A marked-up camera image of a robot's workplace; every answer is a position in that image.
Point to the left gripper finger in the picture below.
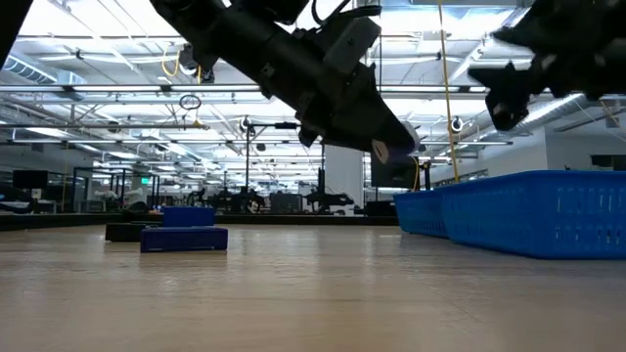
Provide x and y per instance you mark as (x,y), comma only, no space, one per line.
(380,150)
(379,128)

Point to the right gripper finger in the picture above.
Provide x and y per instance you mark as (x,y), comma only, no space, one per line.
(521,35)
(508,95)

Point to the bright blue rectangular block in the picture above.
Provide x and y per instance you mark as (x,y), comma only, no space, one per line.
(188,215)

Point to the small black rectangular device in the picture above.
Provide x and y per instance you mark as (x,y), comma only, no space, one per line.
(124,232)

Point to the black background robot arm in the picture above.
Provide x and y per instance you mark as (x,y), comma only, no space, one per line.
(327,199)

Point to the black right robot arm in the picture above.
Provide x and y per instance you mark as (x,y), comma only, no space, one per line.
(616,44)

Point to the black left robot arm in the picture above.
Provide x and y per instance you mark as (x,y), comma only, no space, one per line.
(230,34)

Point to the black monitor on stand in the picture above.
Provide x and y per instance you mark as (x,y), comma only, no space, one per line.
(391,175)

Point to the white square pillar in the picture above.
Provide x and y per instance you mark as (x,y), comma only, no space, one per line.
(344,176)

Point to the blue perforated plastic basket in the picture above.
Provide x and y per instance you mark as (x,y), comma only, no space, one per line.
(538,215)
(420,212)

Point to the black background rig stand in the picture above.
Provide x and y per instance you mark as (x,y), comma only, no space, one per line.
(247,161)

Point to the navy blue rectangular block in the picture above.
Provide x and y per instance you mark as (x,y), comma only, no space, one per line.
(183,239)

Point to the dark background desk monitor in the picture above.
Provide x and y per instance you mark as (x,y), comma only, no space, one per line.
(29,179)

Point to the silver ceiling duct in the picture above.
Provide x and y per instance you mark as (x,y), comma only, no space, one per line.
(552,110)

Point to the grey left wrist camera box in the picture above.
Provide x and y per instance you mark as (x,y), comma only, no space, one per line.
(352,41)

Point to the black aluminium table frame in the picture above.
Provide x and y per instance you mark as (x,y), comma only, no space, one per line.
(293,220)

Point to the dark wall screen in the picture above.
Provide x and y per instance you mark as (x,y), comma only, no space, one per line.
(609,162)

